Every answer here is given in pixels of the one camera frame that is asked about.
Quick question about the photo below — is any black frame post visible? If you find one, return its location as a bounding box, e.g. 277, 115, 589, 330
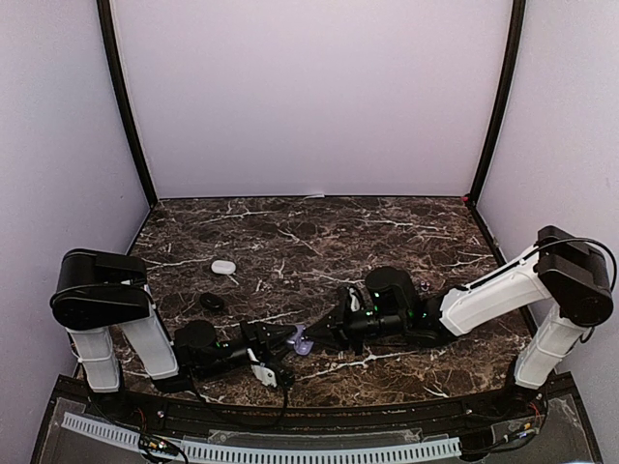
96, 0, 158, 208
467, 0, 526, 209

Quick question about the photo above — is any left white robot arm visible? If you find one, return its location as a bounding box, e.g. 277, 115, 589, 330
49, 248, 297, 421

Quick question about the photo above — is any white slotted cable duct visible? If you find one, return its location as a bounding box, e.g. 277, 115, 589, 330
61, 413, 461, 463

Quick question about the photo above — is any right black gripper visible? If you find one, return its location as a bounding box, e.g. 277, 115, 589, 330
304, 298, 407, 357

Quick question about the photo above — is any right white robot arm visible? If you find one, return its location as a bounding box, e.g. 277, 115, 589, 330
304, 225, 618, 420

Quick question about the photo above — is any right black frame post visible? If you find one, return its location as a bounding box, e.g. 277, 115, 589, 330
467, 0, 526, 209

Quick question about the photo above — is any purple round charging case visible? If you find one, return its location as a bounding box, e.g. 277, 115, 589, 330
285, 324, 314, 357

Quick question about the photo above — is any white earbud charging case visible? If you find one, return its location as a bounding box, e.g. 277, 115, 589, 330
211, 260, 237, 276

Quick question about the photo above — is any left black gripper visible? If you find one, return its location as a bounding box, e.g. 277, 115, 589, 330
196, 320, 300, 381

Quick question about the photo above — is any left black frame post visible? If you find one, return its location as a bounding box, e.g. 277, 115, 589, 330
96, 0, 158, 208

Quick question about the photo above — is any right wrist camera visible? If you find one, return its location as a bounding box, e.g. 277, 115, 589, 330
338, 285, 365, 312

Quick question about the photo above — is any black earbud charging case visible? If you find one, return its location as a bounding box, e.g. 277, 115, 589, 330
198, 292, 225, 312

